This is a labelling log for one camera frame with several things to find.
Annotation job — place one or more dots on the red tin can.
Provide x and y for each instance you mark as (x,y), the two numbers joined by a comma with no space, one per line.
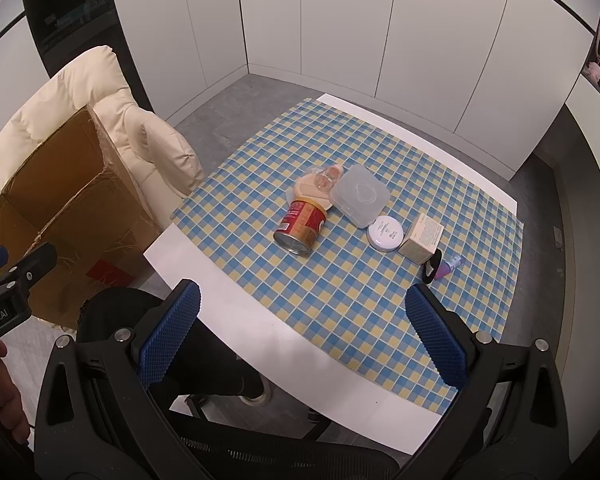
(302,227)

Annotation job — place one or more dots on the black glass cabinet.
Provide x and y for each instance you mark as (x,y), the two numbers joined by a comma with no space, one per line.
(70,5)

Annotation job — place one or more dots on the beige fabric pad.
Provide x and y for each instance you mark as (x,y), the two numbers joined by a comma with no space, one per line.
(304,187)

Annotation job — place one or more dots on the brown cardboard box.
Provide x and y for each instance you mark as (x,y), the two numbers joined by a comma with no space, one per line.
(70,195)

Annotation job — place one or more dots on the blue yellow checkered tablecloth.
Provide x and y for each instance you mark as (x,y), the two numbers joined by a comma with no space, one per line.
(380,310)

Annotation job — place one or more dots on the pink plush toy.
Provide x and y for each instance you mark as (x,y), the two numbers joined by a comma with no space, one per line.
(594,69)

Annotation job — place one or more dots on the small beige carton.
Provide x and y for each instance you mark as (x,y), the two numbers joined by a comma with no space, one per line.
(421,237)

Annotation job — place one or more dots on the beige slipper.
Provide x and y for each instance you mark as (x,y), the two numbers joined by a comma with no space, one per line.
(257,392)

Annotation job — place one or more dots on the white round jar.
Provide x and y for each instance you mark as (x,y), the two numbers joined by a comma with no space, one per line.
(385,233)

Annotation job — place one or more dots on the cream padded armchair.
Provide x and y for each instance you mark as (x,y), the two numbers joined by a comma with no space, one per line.
(70,90)

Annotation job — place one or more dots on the black oval pouch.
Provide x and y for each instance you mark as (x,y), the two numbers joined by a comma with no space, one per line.
(434,265)

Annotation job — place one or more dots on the translucent square plastic container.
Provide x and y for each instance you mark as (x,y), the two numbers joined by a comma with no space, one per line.
(358,195)

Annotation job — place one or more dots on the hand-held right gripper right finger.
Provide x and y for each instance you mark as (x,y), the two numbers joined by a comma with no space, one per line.
(437,335)

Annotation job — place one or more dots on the grey wall socket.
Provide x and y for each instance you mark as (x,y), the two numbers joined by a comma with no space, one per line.
(557,237)

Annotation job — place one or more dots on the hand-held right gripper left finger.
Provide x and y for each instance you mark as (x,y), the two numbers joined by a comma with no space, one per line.
(172,330)

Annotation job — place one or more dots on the small purple bottle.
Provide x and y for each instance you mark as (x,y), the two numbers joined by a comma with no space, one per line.
(447,267)

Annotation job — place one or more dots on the person's left hand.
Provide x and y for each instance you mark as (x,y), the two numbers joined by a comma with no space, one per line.
(7,400)

